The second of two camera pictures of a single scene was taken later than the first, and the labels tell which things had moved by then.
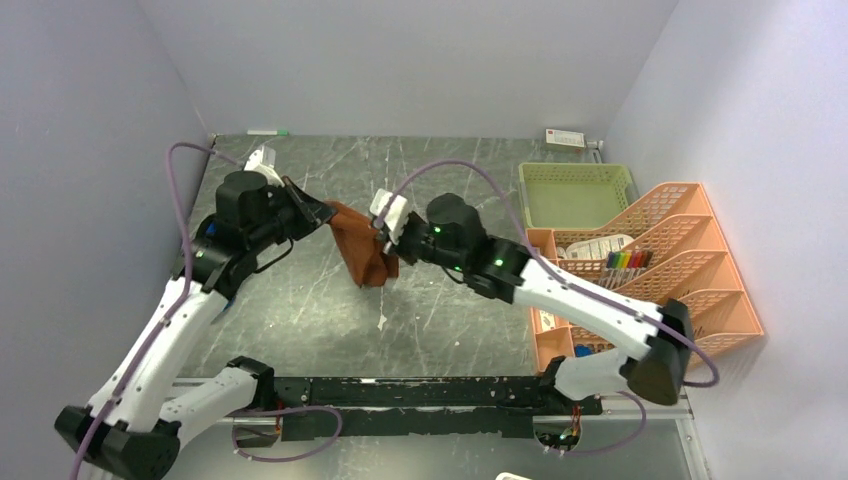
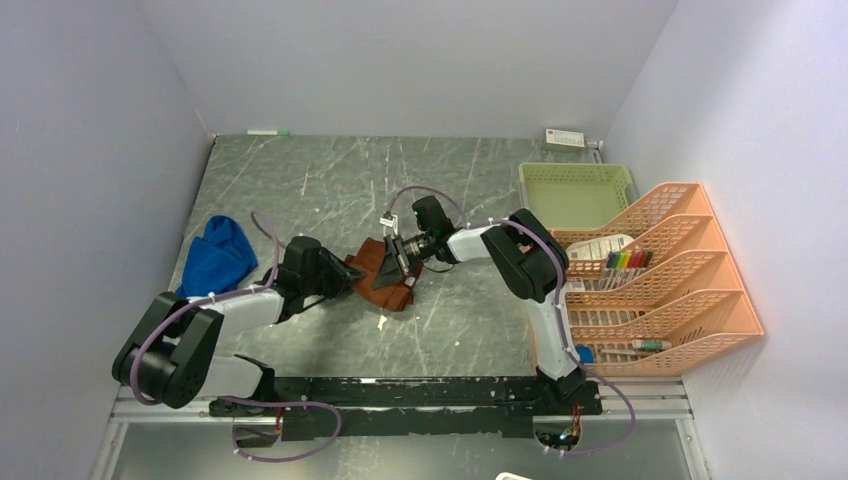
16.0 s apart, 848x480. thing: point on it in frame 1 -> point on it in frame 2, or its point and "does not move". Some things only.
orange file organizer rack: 664,249 does not move
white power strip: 564,138 does not move
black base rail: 465,408 does not move
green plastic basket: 573,196 does not move
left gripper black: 309,213 -> 343,274
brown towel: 362,246 -> 397,296
